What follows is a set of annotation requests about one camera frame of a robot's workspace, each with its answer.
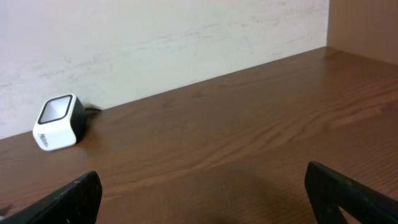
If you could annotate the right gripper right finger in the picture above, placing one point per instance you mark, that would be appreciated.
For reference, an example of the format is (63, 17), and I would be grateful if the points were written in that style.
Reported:
(330, 192)

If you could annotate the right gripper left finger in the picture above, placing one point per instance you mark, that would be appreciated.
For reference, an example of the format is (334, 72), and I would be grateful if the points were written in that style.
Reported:
(77, 202)

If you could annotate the white barcode scanner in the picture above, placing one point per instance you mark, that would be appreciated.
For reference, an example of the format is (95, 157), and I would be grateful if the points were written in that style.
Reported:
(61, 123)

